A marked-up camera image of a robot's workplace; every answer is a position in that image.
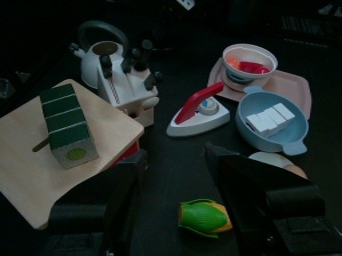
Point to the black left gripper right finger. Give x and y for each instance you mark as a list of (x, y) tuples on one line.
[(267, 206)]

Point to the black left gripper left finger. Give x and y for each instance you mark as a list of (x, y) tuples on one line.
[(98, 206)]

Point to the white toy bowl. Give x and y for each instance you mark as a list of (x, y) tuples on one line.
[(249, 51)]

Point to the light blue toy pot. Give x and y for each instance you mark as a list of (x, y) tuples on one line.
[(255, 138)]

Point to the toy fried egg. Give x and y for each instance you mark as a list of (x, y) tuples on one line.
[(271, 159)]

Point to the toy corn cob green husk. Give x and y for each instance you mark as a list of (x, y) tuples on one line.
[(202, 216)]

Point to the brown wooden stick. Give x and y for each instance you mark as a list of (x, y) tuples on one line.
[(40, 145)]

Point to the wooden board on red base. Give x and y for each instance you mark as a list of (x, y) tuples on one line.
[(27, 150)]

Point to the white sliced toy block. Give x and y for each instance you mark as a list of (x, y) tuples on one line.
[(269, 118)]

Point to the pink plastic tray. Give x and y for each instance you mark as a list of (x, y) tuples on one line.
[(289, 87)]

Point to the red toy food piece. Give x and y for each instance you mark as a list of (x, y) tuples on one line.
[(254, 67)]

